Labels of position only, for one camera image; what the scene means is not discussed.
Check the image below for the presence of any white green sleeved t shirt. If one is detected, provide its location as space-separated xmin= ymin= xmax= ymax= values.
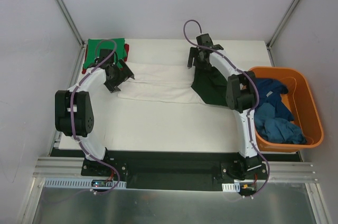
xmin=117 ymin=62 xmax=228 ymax=107

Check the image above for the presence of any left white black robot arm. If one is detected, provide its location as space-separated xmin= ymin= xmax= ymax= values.
xmin=55 ymin=49 xmax=134 ymax=176

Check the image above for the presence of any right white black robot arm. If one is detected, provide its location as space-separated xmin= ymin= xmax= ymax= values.
xmin=187 ymin=34 xmax=262 ymax=179

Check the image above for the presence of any blue t shirts pile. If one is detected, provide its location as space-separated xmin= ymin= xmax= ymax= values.
xmin=254 ymin=78 xmax=307 ymax=145

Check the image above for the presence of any folded red t shirt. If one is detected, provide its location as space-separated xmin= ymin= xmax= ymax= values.
xmin=82 ymin=39 xmax=129 ymax=74

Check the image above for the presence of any folded green t shirt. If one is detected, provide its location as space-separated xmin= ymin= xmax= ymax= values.
xmin=82 ymin=38 xmax=127 ymax=70

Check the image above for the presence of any orange plastic tub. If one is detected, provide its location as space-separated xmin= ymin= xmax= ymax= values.
xmin=250 ymin=67 xmax=324 ymax=153

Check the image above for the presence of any aluminium rail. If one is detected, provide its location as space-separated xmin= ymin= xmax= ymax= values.
xmin=33 ymin=157 xmax=320 ymax=183

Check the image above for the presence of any left aluminium frame post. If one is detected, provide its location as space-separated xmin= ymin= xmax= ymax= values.
xmin=55 ymin=0 xmax=85 ymax=46

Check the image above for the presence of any aluminium frame post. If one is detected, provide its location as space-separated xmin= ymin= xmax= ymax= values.
xmin=55 ymin=0 xmax=85 ymax=46
xmin=266 ymin=0 xmax=302 ymax=51

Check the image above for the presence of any left white cable duct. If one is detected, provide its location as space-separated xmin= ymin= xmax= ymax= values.
xmin=44 ymin=178 xmax=127 ymax=190

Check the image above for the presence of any white cable duct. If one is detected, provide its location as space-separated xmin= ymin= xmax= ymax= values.
xmin=222 ymin=182 xmax=240 ymax=193
xmin=44 ymin=178 xmax=127 ymax=190

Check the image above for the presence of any right aluminium frame post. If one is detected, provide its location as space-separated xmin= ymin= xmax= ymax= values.
xmin=266 ymin=0 xmax=302 ymax=51

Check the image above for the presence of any right white cable duct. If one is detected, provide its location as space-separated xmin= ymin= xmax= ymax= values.
xmin=222 ymin=182 xmax=240 ymax=193

